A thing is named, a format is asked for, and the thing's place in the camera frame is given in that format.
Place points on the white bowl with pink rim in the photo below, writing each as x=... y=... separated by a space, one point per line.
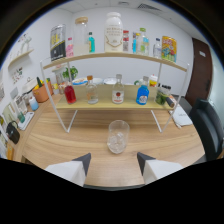
x=109 y=81

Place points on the clear glass tumbler with ice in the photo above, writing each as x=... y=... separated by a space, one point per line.
x=118 y=140

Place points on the black chair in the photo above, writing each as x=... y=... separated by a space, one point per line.
x=208 y=128

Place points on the white countertop appliance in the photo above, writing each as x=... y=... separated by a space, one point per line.
x=29 y=85

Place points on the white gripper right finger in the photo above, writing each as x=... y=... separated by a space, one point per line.
x=156 y=168

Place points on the red wall poster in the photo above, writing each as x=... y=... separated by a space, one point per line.
x=125 y=40

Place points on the white figurine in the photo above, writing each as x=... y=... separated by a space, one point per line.
x=25 y=41

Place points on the small green cup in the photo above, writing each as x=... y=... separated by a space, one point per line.
x=21 y=117

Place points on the yellow printed drink can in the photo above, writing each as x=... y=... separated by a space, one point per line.
x=169 y=49

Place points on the teal liquid bottle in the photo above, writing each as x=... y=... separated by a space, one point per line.
x=91 y=43

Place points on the small clear bottle blue cap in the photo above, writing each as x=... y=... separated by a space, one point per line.
x=157 y=50

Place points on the pink liquid bottle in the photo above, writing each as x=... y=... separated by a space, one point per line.
x=69 y=49

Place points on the orange basket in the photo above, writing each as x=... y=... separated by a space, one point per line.
x=41 y=94

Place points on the clear bottle with orange cap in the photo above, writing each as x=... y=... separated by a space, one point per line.
x=92 y=95

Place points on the white cup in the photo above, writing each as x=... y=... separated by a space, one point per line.
x=97 y=81

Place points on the green and white mug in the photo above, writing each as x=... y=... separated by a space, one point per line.
x=138 y=82

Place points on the large white plastic bottle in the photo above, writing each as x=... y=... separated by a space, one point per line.
x=113 y=33

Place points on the dark small bottles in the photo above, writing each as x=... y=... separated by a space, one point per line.
x=164 y=87

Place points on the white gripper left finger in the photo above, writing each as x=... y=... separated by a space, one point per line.
x=71 y=170

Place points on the white cloth bag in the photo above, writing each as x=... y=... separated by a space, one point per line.
x=181 y=118

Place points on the clear bottle with green cap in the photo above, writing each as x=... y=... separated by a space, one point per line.
x=143 y=45

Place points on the green potted plant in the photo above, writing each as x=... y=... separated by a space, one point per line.
x=70 y=72

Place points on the clear bottle with red label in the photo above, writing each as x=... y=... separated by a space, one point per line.
x=118 y=95

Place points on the black kettle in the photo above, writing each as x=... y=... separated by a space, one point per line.
x=12 y=133

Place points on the red liquid bottle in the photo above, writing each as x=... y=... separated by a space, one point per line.
x=70 y=95

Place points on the blue bottle with silver cap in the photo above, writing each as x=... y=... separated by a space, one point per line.
x=142 y=96

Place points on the blue and white tub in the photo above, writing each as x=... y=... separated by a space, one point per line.
x=80 y=81

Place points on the wooden wall shelf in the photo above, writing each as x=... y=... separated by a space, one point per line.
x=20 y=57

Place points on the brown door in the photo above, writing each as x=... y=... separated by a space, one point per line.
x=200 y=73

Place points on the two-tier wooden shelf rack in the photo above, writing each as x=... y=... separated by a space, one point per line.
x=106 y=104

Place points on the white tray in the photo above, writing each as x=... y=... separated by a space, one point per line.
x=27 y=121

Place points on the blue bottle with yellow cap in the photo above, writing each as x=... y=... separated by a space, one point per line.
x=134 y=45

